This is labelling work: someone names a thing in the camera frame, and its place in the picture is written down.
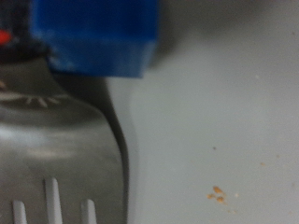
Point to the slotted spatula with blue block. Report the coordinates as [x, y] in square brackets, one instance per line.
[62, 140]

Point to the silver toaster oven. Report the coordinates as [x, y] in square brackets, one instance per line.
[218, 109]

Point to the orange crumb cluster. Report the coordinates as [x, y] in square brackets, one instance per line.
[218, 193]

